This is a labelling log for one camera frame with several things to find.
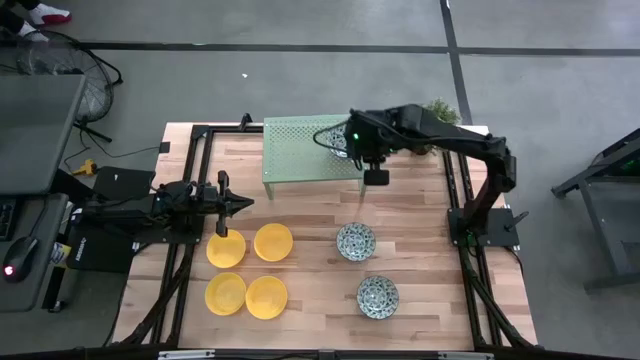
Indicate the black computer mouse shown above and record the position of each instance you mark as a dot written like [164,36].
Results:
[20,257]

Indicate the green plant in black pot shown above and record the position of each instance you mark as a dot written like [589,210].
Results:
[441,111]

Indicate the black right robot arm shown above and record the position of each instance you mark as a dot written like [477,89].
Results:
[450,137]

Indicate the black metal stand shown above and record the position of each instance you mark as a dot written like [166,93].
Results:
[600,220]

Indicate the grey flat panel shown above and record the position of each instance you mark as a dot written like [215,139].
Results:
[35,130]

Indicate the green perforated metal shelf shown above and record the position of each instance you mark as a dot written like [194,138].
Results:
[295,150]

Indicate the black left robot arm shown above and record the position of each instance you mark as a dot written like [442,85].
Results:
[130,212]

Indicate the small black power adapter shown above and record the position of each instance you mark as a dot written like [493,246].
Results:
[164,147]

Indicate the person's white red shoe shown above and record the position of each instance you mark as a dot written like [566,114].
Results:
[48,14]
[31,33]

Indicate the teal bowl with patterned inside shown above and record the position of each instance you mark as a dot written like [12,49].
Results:
[377,297]
[337,141]
[355,242]

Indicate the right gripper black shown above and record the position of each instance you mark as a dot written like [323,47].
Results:
[367,140]

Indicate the dark grey desk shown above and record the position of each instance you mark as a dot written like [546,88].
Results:
[35,295]

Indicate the yellow connector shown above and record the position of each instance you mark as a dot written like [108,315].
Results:
[86,168]

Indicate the black control box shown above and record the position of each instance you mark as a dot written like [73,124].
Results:
[95,250]

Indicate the black floor fan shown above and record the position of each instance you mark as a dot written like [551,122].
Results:
[75,85]

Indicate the yellow label card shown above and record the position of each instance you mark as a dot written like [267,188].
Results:
[60,254]

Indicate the silver aluminium rail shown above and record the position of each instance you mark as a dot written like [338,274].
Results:
[465,356]
[187,354]

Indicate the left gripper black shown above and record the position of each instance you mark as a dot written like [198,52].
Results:
[223,200]

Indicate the black keyboard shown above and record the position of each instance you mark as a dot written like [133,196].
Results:
[6,220]

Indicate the yellow plastic mini bowl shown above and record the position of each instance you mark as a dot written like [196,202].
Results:
[225,293]
[266,297]
[273,242]
[226,252]

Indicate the black flat case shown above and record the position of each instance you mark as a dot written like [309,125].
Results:
[125,182]

